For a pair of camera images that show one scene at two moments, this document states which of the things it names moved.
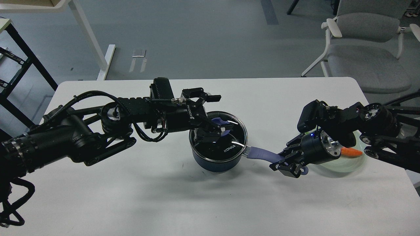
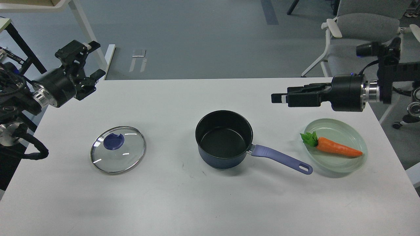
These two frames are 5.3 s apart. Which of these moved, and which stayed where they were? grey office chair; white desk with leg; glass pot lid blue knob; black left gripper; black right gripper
Moved: glass pot lid blue knob; black left gripper; black right gripper
Stayed: grey office chair; white desk with leg
